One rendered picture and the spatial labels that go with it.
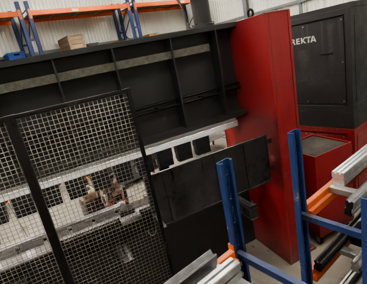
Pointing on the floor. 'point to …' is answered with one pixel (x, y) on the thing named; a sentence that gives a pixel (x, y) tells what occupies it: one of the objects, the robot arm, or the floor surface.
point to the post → (18, 142)
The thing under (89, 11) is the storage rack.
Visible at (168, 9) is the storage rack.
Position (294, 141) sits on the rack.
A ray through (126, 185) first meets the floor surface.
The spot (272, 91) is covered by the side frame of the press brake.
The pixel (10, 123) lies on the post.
